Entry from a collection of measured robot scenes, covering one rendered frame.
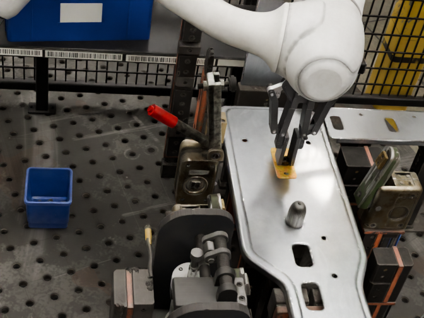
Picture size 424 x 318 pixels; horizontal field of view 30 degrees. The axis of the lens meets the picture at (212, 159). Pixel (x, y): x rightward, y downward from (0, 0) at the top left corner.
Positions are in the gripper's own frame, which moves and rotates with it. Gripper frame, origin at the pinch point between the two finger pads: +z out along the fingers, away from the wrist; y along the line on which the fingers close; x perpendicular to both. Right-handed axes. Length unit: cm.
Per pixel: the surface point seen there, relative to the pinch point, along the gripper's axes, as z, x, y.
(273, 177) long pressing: 6.0, -2.0, -1.9
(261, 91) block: 6.2, 24.4, 0.0
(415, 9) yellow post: 3, 57, 44
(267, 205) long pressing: 6.1, -9.3, -4.3
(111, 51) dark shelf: 3.1, 31.9, -31.9
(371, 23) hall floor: 106, 212, 104
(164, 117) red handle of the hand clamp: -7.3, -1.6, -23.8
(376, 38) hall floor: 106, 200, 103
